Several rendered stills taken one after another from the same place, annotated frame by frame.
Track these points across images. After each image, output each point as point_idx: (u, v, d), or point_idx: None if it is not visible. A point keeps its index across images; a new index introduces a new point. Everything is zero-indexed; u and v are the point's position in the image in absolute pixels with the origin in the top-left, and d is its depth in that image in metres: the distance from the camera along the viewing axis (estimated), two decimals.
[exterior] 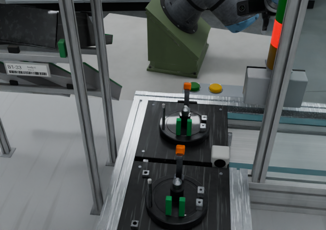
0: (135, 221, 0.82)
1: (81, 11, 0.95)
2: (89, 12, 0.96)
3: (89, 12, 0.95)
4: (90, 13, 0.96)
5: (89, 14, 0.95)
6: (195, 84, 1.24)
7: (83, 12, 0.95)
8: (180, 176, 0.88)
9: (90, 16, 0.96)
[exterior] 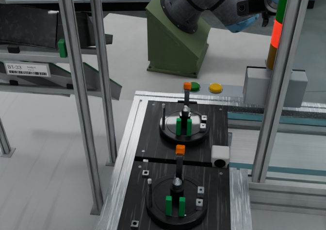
0: (135, 221, 0.82)
1: (81, 11, 0.95)
2: (89, 12, 0.96)
3: (89, 12, 0.95)
4: (90, 13, 0.96)
5: (89, 14, 0.95)
6: (195, 84, 1.24)
7: (83, 12, 0.95)
8: (180, 176, 0.88)
9: (90, 16, 0.96)
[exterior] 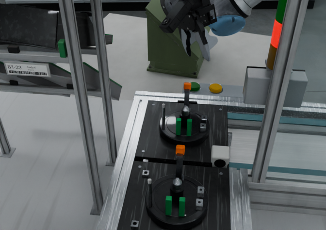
0: (135, 221, 0.82)
1: (81, 11, 0.95)
2: (89, 12, 0.96)
3: (89, 12, 0.95)
4: (90, 13, 0.96)
5: (89, 14, 0.95)
6: (195, 84, 1.24)
7: (83, 12, 0.95)
8: (180, 176, 0.88)
9: (90, 16, 0.96)
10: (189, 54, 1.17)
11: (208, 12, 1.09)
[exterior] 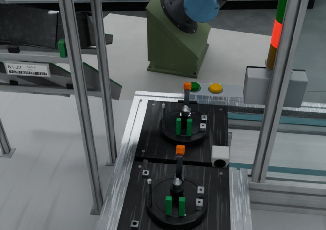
0: (135, 221, 0.82)
1: (81, 11, 0.95)
2: (89, 12, 0.96)
3: (89, 12, 0.95)
4: (90, 13, 0.96)
5: (89, 14, 0.95)
6: (195, 84, 1.24)
7: (83, 12, 0.95)
8: (180, 176, 0.88)
9: (90, 16, 0.96)
10: None
11: None
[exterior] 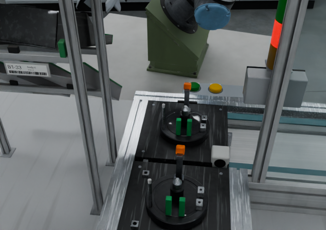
0: (135, 221, 0.82)
1: (81, 11, 0.95)
2: (89, 12, 0.96)
3: (89, 12, 0.95)
4: (90, 13, 0.96)
5: (89, 14, 0.95)
6: (195, 84, 1.24)
7: (83, 12, 0.95)
8: (180, 176, 0.88)
9: (90, 16, 0.96)
10: (79, 5, 1.00)
11: None
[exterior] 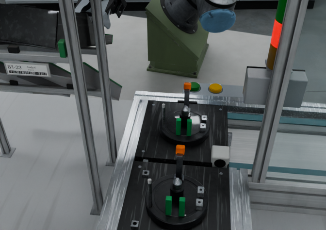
0: (135, 221, 0.82)
1: (81, 11, 0.95)
2: (89, 12, 0.96)
3: (89, 12, 0.95)
4: (90, 13, 0.96)
5: (89, 14, 0.95)
6: (195, 84, 1.24)
7: (83, 12, 0.95)
8: (180, 176, 0.88)
9: (90, 16, 0.96)
10: None
11: (118, 4, 1.04)
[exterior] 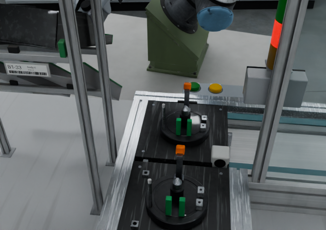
0: (135, 221, 0.82)
1: (82, 7, 0.95)
2: (89, 5, 0.95)
3: (89, 6, 0.95)
4: (90, 6, 0.95)
5: (90, 7, 0.95)
6: (195, 84, 1.24)
7: (84, 8, 0.95)
8: (180, 176, 0.88)
9: None
10: (76, 8, 0.97)
11: None
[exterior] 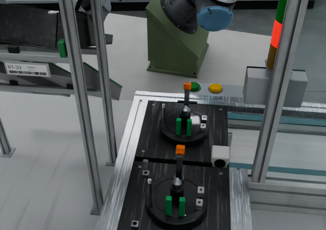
0: (135, 221, 0.82)
1: (83, 7, 0.95)
2: (89, 4, 0.95)
3: (89, 5, 0.95)
4: None
5: (90, 6, 0.95)
6: (195, 84, 1.24)
7: (85, 8, 0.95)
8: (180, 176, 0.88)
9: None
10: (77, 6, 0.97)
11: None
